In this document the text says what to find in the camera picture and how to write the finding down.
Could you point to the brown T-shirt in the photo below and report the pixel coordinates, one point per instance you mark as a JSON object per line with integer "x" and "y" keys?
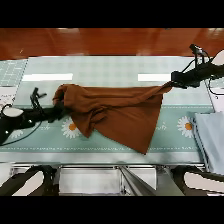
{"x": 116, "y": 110}

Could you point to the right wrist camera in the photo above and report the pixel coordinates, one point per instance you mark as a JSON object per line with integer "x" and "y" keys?
{"x": 199, "y": 53}

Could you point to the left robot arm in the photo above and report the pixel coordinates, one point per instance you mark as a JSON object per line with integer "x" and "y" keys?
{"x": 20, "y": 121}

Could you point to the light blue garment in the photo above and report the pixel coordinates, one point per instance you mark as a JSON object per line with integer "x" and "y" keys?
{"x": 210, "y": 140}

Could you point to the silver frame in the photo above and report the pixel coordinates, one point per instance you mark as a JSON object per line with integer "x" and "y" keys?
{"x": 133, "y": 180}

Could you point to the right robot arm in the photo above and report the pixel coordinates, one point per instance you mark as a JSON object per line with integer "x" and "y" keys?
{"x": 213, "y": 70}

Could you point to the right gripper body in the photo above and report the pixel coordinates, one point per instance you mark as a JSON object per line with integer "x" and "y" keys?
{"x": 182, "y": 78}

